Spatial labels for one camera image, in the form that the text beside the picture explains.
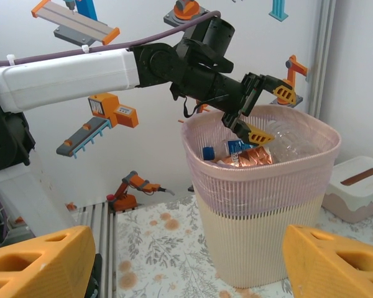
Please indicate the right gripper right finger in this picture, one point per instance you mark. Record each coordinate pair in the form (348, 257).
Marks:
(335, 270)

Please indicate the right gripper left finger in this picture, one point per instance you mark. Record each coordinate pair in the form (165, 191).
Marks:
(34, 270)

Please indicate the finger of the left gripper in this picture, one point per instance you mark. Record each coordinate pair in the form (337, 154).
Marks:
(283, 91)
(251, 135)

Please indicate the clear bottle blue label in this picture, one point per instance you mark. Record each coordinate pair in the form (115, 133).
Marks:
(236, 149)

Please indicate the brown coffee label bottle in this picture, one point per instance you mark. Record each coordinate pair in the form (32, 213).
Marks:
(255, 159)

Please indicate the clear unlabelled bottle white cap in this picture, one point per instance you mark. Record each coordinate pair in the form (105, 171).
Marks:
(295, 142)

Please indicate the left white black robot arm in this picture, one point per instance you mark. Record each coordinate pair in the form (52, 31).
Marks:
(65, 74)

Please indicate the pink mesh bin liner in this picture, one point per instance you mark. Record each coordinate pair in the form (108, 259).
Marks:
(261, 186)

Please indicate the cream ribbed waste bin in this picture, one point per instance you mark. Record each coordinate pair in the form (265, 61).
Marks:
(261, 248)

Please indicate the white tissue box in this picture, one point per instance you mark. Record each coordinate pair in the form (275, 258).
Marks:
(354, 189)

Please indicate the grey floral table cloth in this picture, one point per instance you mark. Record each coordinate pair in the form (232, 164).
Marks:
(161, 248)

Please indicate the aluminium frame post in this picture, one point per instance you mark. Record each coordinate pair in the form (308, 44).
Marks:
(321, 62)

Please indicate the aluminium table edge rail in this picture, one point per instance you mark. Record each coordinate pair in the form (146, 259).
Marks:
(96, 242)

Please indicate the blue pillar wall sticker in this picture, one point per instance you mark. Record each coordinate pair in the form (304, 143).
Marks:
(279, 10)

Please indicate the orange box machine wall sticker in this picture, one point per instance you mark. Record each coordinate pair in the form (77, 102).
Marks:
(112, 108)

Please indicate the grey orange conveyor wall sticker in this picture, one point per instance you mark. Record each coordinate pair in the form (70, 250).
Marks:
(81, 28)

